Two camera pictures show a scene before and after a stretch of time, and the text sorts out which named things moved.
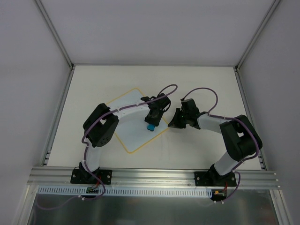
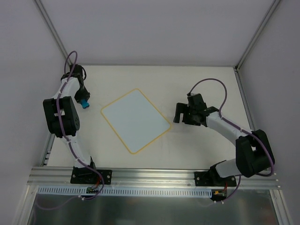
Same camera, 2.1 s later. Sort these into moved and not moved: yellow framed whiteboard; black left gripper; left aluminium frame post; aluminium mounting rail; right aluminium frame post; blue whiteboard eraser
Moved: black left gripper; blue whiteboard eraser
Not moved: yellow framed whiteboard; right aluminium frame post; aluminium mounting rail; left aluminium frame post
